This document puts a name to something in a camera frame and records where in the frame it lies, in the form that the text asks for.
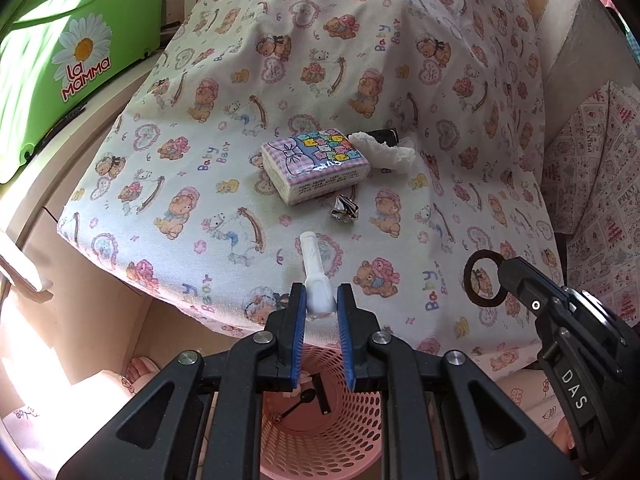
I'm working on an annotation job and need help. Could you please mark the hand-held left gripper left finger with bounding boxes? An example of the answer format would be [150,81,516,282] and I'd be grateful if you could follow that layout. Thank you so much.
[57,282,308,480]

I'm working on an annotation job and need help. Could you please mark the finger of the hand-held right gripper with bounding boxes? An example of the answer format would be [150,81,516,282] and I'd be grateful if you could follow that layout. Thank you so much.
[520,256,571,295]
[496,257,571,356]

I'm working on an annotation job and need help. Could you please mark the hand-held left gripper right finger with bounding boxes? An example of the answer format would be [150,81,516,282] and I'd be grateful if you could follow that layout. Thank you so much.
[336,282,583,480]

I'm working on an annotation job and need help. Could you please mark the black plastic spoon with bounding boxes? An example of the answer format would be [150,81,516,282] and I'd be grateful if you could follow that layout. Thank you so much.
[277,389,317,421]

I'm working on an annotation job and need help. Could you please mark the black ring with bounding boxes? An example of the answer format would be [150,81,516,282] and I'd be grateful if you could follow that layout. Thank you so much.
[464,250,508,308]

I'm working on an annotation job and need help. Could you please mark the pink perforated plastic basket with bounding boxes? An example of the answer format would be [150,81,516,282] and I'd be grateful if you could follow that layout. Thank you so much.
[257,342,401,480]

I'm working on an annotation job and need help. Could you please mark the foil ball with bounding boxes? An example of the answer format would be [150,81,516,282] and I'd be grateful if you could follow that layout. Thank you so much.
[329,194,362,223]

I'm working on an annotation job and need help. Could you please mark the patterned tissue pack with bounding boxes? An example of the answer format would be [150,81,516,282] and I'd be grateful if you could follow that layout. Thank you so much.
[261,129,371,206]

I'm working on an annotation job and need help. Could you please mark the white tissue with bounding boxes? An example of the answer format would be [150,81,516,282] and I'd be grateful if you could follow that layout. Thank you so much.
[347,131,417,171]

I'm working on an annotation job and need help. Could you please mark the small black tube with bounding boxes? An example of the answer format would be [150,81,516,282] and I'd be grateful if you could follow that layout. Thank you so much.
[367,127,401,147]

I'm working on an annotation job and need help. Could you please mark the person's right hand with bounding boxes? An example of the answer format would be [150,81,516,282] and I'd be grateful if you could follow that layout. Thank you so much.
[552,417,578,466]

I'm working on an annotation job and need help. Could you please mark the pink print cloth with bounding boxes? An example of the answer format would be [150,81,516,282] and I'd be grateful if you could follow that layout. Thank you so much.
[540,80,640,346]

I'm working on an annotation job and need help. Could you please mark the person's left foot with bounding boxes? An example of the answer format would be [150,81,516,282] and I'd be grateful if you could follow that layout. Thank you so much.
[125,356,162,386]

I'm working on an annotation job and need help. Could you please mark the pink slipper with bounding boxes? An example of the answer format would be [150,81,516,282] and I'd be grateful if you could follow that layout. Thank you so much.
[120,372,166,401]

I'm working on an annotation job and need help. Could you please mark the bear print cloth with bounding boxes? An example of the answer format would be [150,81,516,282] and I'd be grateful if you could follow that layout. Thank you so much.
[57,0,566,386]

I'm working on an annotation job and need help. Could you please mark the beige cabinet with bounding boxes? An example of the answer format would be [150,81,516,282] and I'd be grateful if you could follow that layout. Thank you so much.
[0,180,166,411]

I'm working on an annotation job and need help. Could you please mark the green plastic storage box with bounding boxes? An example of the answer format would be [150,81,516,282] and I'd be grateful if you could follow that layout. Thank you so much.
[0,0,168,186]

